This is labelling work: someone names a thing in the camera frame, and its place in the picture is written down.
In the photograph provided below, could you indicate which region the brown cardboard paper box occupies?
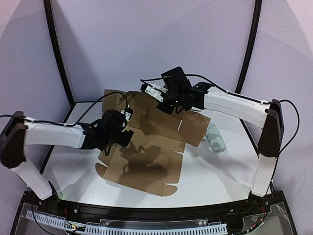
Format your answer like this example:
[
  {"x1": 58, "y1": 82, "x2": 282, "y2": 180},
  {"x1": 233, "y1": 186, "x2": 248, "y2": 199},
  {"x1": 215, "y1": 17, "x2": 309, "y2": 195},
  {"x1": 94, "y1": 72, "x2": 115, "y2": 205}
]
[{"x1": 95, "y1": 91, "x2": 210, "y2": 197}]

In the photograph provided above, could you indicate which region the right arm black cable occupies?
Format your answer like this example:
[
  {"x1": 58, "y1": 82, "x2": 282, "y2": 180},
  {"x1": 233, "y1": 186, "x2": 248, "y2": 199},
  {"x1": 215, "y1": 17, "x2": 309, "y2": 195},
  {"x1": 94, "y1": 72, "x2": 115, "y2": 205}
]
[{"x1": 139, "y1": 73, "x2": 299, "y2": 157}]

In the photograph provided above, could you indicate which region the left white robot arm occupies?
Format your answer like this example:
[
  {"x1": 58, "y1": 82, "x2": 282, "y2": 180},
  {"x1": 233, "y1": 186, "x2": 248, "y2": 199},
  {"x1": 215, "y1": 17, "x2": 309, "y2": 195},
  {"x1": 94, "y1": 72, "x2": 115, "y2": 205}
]
[{"x1": 0, "y1": 107, "x2": 134, "y2": 200}]

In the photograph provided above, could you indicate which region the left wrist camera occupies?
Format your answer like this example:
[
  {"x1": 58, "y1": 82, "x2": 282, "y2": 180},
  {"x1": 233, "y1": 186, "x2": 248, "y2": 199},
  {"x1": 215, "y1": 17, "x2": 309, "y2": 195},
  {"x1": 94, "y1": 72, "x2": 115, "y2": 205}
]
[{"x1": 121, "y1": 107, "x2": 134, "y2": 122}]

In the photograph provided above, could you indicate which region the black enclosure frame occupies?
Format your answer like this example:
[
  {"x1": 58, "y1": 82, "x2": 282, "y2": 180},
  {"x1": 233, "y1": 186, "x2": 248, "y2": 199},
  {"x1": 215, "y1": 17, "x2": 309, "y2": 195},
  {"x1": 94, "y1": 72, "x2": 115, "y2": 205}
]
[{"x1": 39, "y1": 0, "x2": 264, "y2": 177}]

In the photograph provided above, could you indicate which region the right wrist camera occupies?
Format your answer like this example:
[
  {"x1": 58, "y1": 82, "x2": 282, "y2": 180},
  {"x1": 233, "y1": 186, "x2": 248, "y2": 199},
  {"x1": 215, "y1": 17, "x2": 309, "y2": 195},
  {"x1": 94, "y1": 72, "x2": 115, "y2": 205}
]
[{"x1": 140, "y1": 83, "x2": 168, "y2": 102}]

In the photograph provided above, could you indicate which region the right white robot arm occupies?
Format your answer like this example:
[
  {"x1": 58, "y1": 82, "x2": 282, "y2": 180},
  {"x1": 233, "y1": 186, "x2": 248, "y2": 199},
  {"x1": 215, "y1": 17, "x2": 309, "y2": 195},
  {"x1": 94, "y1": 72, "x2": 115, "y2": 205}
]
[{"x1": 146, "y1": 67, "x2": 284, "y2": 197}]

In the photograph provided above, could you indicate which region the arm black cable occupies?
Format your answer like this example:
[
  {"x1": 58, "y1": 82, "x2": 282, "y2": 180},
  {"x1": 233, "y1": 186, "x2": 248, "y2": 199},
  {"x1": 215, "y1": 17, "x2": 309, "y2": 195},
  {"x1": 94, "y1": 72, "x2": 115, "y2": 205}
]
[
  {"x1": 139, "y1": 73, "x2": 299, "y2": 157},
  {"x1": 0, "y1": 92, "x2": 129, "y2": 128}
]

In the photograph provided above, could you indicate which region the white slotted cable duct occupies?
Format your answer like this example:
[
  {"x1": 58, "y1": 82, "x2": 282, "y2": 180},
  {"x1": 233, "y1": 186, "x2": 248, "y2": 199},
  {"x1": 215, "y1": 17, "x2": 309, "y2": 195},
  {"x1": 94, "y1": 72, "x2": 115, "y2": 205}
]
[{"x1": 24, "y1": 210, "x2": 228, "y2": 235}]

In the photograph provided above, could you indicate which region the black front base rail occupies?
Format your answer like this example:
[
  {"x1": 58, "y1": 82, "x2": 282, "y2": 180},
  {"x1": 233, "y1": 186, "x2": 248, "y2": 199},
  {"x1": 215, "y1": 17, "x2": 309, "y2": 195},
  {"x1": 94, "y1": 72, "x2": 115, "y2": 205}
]
[{"x1": 14, "y1": 189, "x2": 298, "y2": 235}]

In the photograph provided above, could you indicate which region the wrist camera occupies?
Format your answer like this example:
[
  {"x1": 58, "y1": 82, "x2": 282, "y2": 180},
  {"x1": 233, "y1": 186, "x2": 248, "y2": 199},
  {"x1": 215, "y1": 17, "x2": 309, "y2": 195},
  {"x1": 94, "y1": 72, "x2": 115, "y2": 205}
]
[
  {"x1": 140, "y1": 83, "x2": 168, "y2": 102},
  {"x1": 121, "y1": 107, "x2": 134, "y2": 122}
]

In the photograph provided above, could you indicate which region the pale green rectangular block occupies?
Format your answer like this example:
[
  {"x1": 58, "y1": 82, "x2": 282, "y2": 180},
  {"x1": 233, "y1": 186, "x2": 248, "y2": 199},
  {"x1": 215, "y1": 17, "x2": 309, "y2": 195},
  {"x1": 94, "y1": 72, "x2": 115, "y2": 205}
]
[{"x1": 202, "y1": 123, "x2": 226, "y2": 154}]

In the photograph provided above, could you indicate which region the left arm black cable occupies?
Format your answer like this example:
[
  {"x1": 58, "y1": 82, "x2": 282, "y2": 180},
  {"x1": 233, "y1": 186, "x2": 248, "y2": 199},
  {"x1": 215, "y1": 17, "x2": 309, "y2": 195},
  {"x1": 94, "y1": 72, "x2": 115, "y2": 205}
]
[{"x1": 0, "y1": 92, "x2": 129, "y2": 128}]

